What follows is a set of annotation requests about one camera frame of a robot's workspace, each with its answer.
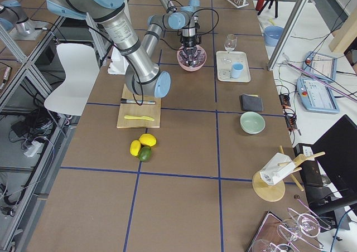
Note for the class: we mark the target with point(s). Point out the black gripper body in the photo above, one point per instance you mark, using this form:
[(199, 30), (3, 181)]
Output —
[(189, 41)]

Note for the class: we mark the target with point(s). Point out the pink bowl of ice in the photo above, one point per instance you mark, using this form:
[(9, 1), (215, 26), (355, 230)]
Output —
[(203, 60)]

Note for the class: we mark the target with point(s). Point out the metal ice scoop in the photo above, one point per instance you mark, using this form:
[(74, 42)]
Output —
[(184, 56)]

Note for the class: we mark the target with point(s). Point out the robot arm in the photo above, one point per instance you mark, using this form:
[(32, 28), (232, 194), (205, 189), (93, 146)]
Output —
[(180, 17), (144, 77)]

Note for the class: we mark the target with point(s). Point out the light blue cup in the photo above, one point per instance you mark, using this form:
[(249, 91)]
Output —
[(236, 70)]

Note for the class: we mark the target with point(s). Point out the cream serving tray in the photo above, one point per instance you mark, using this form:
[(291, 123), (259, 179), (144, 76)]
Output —
[(223, 70)]

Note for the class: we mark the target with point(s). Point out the clear wine glass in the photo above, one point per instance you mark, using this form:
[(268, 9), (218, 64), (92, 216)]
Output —
[(229, 45)]

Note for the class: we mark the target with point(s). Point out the wooden cutting board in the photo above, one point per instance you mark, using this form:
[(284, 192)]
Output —
[(138, 110)]

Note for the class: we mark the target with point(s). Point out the dark grey folded cloth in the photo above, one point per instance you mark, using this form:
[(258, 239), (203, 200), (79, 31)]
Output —
[(251, 103)]

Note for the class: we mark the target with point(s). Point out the yellow plastic knife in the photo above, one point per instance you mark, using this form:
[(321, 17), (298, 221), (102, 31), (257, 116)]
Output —
[(139, 117)]

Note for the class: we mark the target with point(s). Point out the metal cylinder rod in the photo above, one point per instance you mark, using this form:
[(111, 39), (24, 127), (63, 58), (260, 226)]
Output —
[(138, 102)]

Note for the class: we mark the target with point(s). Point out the green ceramic bowl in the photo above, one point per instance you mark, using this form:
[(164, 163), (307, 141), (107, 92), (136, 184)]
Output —
[(252, 122)]

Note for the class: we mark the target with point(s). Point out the blue bowl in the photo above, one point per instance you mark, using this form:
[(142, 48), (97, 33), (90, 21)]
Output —
[(272, 35)]

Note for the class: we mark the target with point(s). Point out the yellow lemon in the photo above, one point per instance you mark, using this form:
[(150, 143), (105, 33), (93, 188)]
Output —
[(148, 140), (135, 148)]

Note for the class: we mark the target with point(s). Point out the black tripod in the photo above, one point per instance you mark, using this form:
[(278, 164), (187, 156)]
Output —
[(270, 3)]

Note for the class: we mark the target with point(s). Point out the green lime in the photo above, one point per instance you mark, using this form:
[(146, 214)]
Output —
[(145, 154)]

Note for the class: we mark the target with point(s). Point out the white chair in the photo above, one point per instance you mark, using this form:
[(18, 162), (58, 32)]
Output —
[(81, 69)]

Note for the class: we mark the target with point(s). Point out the far teach pendant tablet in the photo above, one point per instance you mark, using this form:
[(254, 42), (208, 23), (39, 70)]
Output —
[(321, 66)]

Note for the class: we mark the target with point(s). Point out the teach pendant tablet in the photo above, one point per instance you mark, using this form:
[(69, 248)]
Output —
[(316, 97), (321, 66)]

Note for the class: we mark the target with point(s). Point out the near teach pendant tablet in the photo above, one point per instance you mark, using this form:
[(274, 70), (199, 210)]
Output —
[(316, 97)]

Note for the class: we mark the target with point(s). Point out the white carton on stand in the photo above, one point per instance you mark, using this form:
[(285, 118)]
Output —
[(277, 168)]

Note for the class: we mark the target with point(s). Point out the wooden stand with base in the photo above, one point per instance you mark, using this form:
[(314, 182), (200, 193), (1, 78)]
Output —
[(276, 192)]

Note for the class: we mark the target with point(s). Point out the black monitor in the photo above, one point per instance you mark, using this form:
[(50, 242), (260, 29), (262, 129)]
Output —
[(339, 164)]

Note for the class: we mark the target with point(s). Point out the aluminium frame post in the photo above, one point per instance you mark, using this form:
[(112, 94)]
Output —
[(289, 26)]

